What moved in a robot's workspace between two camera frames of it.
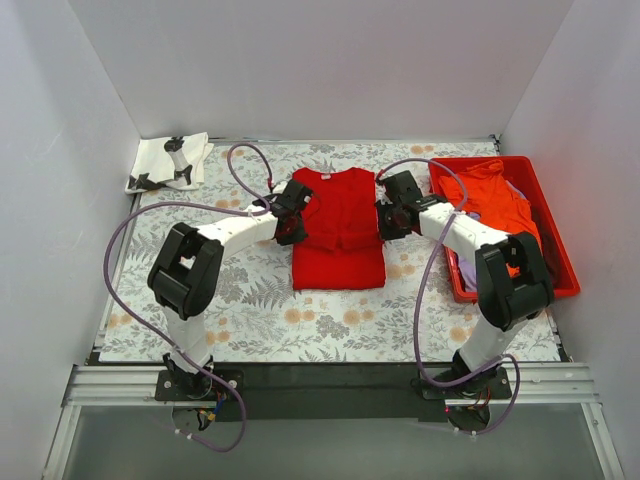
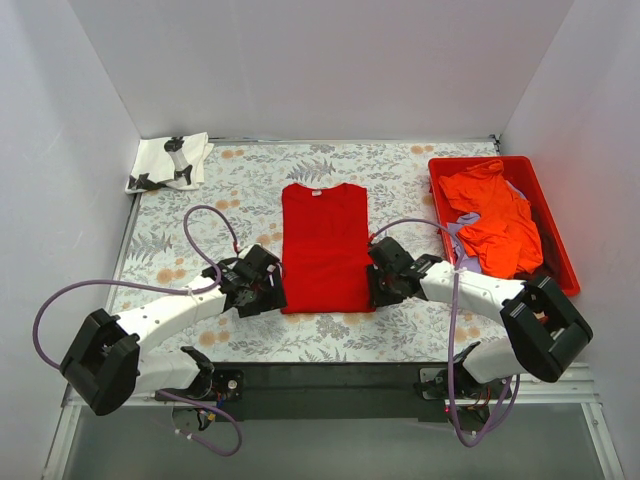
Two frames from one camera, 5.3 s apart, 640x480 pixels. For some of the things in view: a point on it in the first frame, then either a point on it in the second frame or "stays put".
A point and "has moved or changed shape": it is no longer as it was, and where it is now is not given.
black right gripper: [388, 221] to [382, 286]
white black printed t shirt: [173, 162] stays put
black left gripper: [295, 226] to [265, 293]
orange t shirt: [495, 198] stays put
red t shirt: [343, 248] has moved or changed shape
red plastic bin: [522, 168] stays put
